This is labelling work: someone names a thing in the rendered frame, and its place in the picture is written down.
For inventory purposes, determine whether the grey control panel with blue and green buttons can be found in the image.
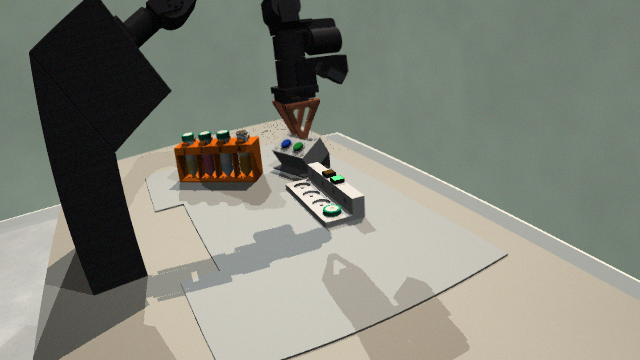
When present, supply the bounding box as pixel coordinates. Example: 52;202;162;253
272;131;330;178

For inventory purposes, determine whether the orange tube holder block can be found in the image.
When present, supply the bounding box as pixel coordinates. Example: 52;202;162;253
174;135;263;182

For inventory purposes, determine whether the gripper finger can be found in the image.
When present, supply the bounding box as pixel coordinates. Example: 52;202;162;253
282;98;320;139
272;100;305;135

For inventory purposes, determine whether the white tray with four round nests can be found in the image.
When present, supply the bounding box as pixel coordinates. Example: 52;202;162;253
286;162;365;228

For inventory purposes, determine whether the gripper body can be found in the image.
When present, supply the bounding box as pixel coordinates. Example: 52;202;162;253
271;56;319;104

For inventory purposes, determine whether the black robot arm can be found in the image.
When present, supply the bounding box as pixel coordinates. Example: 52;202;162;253
114;0;348;87

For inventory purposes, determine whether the green screw cap with white dot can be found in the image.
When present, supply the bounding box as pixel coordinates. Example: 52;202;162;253
216;130;230;139

